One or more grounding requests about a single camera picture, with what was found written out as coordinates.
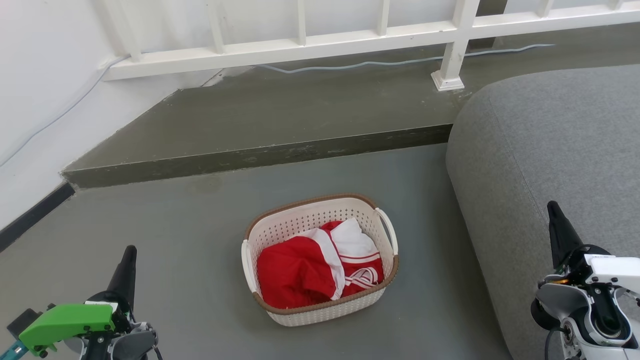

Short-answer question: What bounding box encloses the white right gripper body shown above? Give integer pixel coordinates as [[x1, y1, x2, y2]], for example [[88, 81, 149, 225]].
[[552, 244, 640, 295]]

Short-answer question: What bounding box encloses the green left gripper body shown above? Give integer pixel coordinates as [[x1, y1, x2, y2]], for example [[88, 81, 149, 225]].
[[19, 291, 134, 357]]

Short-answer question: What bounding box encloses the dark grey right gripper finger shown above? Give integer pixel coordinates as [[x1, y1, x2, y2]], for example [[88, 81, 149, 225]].
[[546, 201, 584, 271]]

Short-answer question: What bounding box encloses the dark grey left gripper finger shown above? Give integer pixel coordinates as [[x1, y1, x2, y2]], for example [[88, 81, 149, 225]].
[[106, 245, 138, 312]]

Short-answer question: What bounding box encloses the white perforated laundry basket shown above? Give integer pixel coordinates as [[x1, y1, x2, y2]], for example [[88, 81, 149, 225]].
[[241, 193, 400, 327]]

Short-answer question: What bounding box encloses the grey fabric sofa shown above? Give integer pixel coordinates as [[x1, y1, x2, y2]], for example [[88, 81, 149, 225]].
[[445, 64, 640, 360]]

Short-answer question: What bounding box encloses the black baseboard strip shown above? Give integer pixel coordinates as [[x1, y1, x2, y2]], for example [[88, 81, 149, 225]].
[[0, 182, 76, 253]]

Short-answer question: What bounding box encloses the red and white garment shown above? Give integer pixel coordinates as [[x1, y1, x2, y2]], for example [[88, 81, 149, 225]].
[[256, 217, 385, 310]]

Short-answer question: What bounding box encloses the grey concrete step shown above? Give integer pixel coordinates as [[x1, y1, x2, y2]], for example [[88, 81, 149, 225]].
[[61, 22, 640, 190]]

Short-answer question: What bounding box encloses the white wooden railing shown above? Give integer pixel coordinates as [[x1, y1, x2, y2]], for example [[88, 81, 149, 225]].
[[100, 0, 640, 92]]

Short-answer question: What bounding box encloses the thin pale cable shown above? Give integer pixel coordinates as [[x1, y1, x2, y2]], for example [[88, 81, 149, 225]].
[[0, 43, 556, 168]]

